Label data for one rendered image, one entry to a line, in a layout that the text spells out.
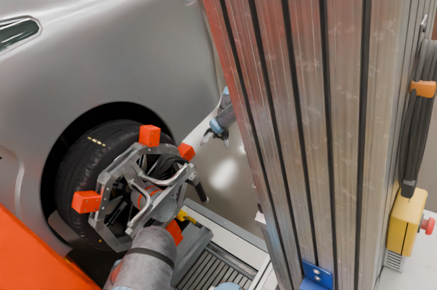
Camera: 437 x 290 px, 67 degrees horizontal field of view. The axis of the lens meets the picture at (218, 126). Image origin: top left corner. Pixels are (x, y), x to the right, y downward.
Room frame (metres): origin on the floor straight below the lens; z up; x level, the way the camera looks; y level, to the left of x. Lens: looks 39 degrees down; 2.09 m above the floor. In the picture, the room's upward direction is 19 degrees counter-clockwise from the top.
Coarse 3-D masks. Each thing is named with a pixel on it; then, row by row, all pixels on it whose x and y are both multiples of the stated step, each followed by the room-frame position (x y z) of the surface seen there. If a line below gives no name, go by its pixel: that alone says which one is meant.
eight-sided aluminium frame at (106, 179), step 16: (144, 144) 1.24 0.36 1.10; (160, 144) 1.31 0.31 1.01; (128, 160) 1.15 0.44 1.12; (112, 176) 1.09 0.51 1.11; (96, 192) 1.07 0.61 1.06; (176, 192) 1.28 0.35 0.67; (176, 208) 1.21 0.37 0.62; (96, 224) 0.98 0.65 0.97; (160, 224) 1.14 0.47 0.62; (112, 240) 0.99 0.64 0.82; (128, 240) 1.06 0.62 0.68
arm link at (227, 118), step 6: (228, 108) 1.08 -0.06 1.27; (222, 114) 1.12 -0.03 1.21; (228, 114) 1.07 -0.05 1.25; (234, 114) 1.03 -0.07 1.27; (210, 120) 1.21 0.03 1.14; (216, 120) 1.19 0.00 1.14; (222, 120) 1.13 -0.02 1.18; (228, 120) 1.09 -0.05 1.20; (234, 120) 1.06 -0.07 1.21; (210, 126) 1.21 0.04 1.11; (216, 126) 1.17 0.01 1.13; (222, 126) 1.15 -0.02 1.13; (228, 126) 1.15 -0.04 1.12; (216, 132) 1.17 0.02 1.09
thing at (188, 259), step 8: (200, 224) 1.38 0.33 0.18; (208, 232) 1.32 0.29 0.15; (200, 240) 1.28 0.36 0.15; (208, 240) 1.28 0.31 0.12; (192, 248) 1.24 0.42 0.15; (200, 248) 1.23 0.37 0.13; (184, 256) 1.21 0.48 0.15; (192, 256) 1.19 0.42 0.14; (184, 264) 1.14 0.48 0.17; (176, 272) 1.10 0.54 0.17; (184, 272) 1.12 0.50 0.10; (176, 280) 1.08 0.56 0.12
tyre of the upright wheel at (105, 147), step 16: (96, 128) 1.40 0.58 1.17; (112, 128) 1.37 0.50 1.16; (128, 128) 1.35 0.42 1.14; (80, 144) 1.31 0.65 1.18; (96, 144) 1.26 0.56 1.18; (112, 144) 1.23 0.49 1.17; (128, 144) 1.26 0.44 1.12; (64, 160) 1.27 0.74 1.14; (80, 160) 1.21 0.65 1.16; (96, 160) 1.17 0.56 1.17; (112, 160) 1.19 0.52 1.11; (64, 176) 1.19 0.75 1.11; (80, 176) 1.13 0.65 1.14; (96, 176) 1.13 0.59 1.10; (64, 192) 1.14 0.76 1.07; (64, 208) 1.11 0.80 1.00; (80, 224) 1.02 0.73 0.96; (96, 240) 1.02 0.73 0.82
